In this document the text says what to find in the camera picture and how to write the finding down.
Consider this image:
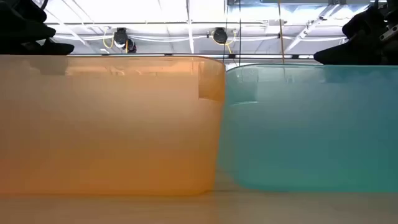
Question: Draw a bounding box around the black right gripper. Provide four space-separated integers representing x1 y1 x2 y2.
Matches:
313 0 398 65

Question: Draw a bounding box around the orange translucent plastic bin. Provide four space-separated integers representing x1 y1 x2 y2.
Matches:
0 55 226 197

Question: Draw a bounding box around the teal translucent plastic bin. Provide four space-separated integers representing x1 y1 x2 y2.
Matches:
217 63 398 193

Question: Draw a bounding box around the black ceiling cord reel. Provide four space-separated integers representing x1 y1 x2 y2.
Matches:
112 27 137 54
212 27 229 45

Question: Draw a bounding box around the thin black hanging cable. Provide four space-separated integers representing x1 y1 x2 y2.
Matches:
222 0 229 63

